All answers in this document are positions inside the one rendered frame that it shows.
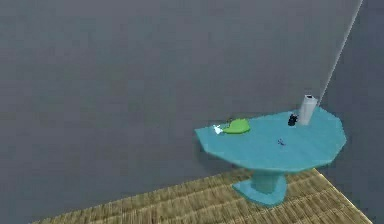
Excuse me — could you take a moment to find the green leaf-shaped object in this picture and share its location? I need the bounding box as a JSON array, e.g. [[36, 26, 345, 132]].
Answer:
[[222, 118, 251, 135]]

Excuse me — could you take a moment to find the grey paper towel roll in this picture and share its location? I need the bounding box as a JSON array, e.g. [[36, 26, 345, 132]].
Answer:
[[297, 94, 317, 127]]

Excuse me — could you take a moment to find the teal round pedestal table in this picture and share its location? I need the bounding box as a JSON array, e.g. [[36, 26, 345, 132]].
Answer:
[[194, 105, 348, 208]]

